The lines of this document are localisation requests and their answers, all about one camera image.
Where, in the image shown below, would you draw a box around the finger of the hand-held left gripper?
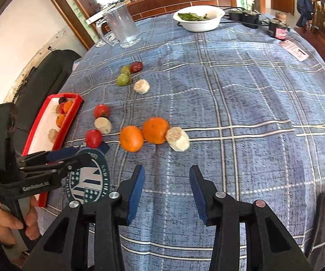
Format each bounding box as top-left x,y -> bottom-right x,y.
17,154 -> 93,188
17,146 -> 80,166

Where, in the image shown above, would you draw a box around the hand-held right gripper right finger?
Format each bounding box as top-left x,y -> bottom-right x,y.
189,164 -> 312,271

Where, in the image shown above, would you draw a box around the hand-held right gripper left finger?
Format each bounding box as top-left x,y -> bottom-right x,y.
27,164 -> 146,271

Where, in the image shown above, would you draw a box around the red plastic tray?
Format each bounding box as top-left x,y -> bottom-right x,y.
21,93 -> 84,208

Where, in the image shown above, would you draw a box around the person's left hand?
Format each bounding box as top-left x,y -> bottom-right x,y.
0,196 -> 41,247

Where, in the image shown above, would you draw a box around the blue plaid tablecloth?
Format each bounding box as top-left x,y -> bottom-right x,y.
37,6 -> 325,271

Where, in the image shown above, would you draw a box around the clear glass mug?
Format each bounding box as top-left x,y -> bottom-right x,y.
95,3 -> 142,48

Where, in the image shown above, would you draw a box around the white bowl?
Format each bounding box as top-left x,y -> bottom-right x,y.
173,5 -> 225,32

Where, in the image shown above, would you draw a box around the pink card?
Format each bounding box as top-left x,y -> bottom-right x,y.
278,40 -> 310,62

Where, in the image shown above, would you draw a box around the green leaves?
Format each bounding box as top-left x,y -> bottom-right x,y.
178,13 -> 210,22

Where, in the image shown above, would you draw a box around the black device with red label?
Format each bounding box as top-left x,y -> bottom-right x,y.
268,19 -> 289,40

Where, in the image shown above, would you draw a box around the black power adapter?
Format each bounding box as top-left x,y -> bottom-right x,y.
243,10 -> 261,29
229,9 -> 244,22

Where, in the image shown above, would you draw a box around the wooden counter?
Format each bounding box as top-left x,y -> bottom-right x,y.
100,0 -> 238,24

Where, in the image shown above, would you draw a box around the black cable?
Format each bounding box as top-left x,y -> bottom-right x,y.
218,7 -> 232,25

